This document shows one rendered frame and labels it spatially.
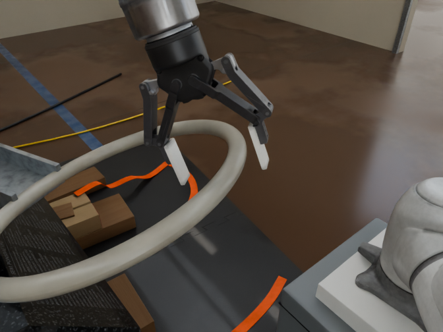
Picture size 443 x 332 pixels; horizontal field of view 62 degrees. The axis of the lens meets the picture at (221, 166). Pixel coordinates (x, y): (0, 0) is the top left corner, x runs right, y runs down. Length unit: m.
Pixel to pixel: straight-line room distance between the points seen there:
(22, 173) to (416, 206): 0.82
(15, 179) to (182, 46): 0.58
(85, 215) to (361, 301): 1.54
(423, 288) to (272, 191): 1.81
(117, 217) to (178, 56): 1.76
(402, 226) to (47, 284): 0.60
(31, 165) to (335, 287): 0.73
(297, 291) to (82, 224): 1.38
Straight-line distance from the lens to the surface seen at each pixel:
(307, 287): 0.96
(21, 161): 0.96
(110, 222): 2.16
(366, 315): 0.88
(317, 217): 2.32
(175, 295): 1.89
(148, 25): 0.48
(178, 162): 0.58
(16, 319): 0.99
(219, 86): 0.52
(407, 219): 0.77
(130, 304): 1.76
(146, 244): 0.45
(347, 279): 0.93
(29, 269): 1.14
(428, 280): 0.73
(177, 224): 0.46
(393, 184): 2.75
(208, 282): 1.92
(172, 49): 0.48
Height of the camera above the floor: 1.56
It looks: 36 degrees down
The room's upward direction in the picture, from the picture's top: straight up
